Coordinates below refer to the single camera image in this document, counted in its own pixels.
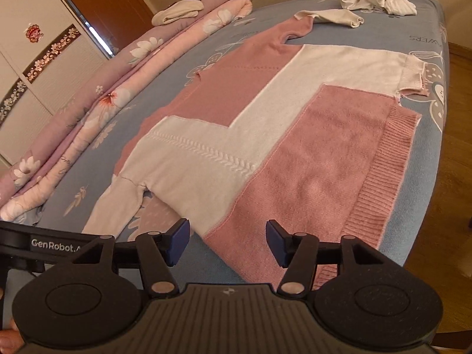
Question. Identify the blue floral bed sheet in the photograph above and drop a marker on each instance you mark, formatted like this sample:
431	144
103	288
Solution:
424	177

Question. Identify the pink floral quilt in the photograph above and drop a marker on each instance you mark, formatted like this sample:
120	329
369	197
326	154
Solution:
110	92

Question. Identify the person's left hand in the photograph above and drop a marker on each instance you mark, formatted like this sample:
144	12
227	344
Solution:
9	341

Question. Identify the folded cream garment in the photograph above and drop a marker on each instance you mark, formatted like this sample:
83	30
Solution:
179	11

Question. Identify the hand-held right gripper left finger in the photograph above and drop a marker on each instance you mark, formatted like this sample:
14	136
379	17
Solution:
180	240

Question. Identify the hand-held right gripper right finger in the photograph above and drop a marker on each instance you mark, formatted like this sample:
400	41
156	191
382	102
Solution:
275	242

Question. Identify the pink and white sweater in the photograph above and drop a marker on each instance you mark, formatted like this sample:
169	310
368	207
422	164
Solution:
295	155

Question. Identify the white wardrobe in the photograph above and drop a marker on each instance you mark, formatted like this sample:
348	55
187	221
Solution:
44	66

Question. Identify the brown wooden door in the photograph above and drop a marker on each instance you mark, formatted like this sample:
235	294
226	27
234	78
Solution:
107	7

